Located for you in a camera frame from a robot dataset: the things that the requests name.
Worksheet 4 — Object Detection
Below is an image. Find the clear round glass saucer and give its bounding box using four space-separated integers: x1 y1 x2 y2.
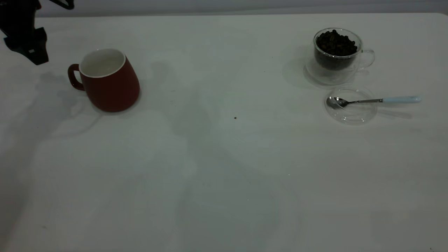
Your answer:
324 86 378 125

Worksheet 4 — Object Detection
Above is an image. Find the metal spoon light-blue handle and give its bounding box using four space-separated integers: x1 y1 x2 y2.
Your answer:
326 96 422 109

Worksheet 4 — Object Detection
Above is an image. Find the thin black cable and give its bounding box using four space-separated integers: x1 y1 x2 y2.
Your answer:
49 0 75 10

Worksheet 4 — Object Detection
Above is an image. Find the clear double-walled glass cup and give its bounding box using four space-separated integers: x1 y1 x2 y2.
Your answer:
305 28 376 85

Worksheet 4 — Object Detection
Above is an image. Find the pile of coffee beans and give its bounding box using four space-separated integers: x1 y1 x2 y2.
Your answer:
315 30 359 70

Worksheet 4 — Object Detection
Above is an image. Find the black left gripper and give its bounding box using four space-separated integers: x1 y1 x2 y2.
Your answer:
0 0 49 65

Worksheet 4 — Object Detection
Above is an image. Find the red mug white inside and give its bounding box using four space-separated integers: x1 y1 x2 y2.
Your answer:
68 48 140 113

